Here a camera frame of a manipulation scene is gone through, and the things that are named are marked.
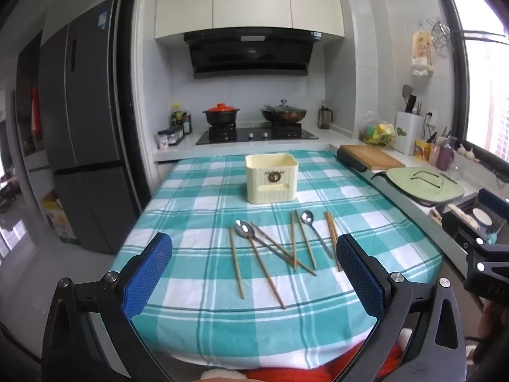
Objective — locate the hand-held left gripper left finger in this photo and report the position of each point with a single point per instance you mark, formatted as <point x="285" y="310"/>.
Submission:
<point x="149" y="274"/>

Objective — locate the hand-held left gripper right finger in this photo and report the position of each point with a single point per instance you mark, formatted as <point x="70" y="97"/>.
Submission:
<point x="358" y="278"/>

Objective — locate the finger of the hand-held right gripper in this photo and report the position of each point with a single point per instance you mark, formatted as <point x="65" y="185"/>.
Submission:
<point x="457" y="227"/>

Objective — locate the silver metal spoon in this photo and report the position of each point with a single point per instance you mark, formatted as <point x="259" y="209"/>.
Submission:
<point x="243" y="229"/>
<point x="307" y="217"/>

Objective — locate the cream utensil holder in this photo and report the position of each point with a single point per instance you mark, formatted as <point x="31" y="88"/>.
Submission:
<point x="270" y="183"/>

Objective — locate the person's right hand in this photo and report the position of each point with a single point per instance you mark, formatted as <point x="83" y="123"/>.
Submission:
<point x="495" y="318"/>

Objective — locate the green pan lid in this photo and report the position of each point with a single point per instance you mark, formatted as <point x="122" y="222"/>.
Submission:
<point x="421" y="187"/>

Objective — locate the teal checked tablecloth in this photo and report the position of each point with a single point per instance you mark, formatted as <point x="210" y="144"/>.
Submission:
<point x="199" y="318"/>

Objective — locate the garlic bulbs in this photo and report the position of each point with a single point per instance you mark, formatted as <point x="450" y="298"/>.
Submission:
<point x="467" y="152"/>

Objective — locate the yellow box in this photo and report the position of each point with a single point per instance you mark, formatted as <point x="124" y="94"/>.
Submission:
<point x="422" y="151"/>

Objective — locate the person's red garment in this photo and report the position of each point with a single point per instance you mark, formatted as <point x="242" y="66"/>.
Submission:
<point x="318" y="375"/>

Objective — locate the white kitchen tool holder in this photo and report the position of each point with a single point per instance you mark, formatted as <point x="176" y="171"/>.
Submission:
<point x="409" y="133"/>

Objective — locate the cardboard box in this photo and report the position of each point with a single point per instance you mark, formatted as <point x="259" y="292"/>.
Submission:
<point x="57" y="219"/>

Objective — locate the wooden cutting board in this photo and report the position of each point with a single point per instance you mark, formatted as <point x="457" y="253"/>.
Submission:
<point x="373" y="156"/>

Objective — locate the black tray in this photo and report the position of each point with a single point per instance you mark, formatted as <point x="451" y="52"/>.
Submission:
<point x="350" y="163"/>

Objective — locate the plastic bag of sponges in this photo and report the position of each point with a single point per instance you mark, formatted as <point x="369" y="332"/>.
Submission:
<point x="377" y="134"/>

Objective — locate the sauce bottles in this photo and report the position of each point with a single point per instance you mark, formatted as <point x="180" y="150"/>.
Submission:
<point x="181" y="121"/>

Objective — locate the grey refrigerator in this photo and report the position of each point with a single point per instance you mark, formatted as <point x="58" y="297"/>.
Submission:
<point x="87" y="127"/>

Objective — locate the kitchen window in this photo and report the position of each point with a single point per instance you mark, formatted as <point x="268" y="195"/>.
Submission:
<point x="483" y="67"/>

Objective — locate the dark glass kettle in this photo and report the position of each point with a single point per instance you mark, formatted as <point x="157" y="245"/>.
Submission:
<point x="324" y="118"/>

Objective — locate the black gas stove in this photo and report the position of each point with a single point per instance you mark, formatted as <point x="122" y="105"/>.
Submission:
<point x="254" y="134"/>

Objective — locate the black pot with red lid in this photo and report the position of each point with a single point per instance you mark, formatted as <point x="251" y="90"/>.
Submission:
<point x="221" y="114"/>

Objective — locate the hanging printed bag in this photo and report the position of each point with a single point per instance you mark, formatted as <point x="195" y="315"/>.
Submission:
<point x="421" y="51"/>

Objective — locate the wok with glass lid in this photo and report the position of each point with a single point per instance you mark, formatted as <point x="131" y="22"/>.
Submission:
<point x="284" y="114"/>

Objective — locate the black range hood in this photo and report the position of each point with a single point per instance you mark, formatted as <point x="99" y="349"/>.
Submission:
<point x="250" y="55"/>

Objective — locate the white wall cabinets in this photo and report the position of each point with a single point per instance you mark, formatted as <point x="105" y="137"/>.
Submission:
<point x="246" y="0"/>

